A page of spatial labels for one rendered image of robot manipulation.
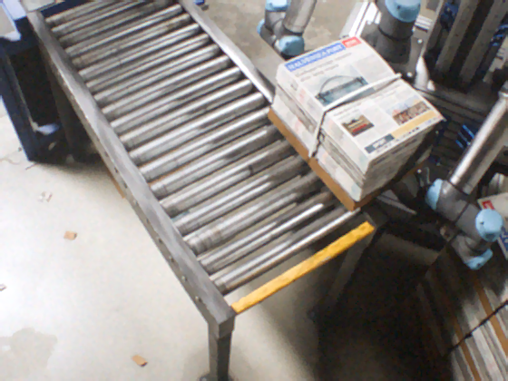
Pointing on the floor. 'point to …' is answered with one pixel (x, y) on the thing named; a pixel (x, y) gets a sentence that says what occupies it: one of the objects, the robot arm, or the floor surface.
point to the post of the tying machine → (19, 119)
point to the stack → (464, 310)
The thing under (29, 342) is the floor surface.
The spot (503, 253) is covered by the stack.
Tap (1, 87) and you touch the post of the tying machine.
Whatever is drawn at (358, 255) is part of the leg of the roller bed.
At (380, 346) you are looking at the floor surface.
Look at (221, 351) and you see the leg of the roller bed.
